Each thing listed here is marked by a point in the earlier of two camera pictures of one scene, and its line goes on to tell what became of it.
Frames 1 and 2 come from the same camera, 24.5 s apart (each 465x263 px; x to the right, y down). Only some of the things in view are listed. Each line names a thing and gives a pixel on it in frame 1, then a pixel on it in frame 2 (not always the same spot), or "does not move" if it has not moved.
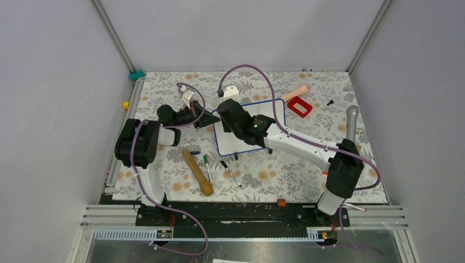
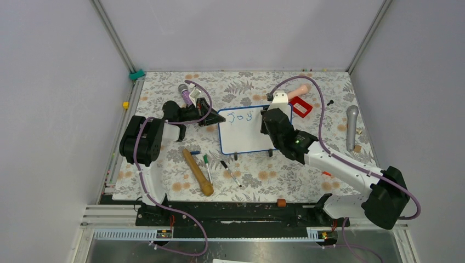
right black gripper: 226,127 to 264,129
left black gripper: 200,117 does not move
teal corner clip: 135,75 does not move
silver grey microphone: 352,112 does not move
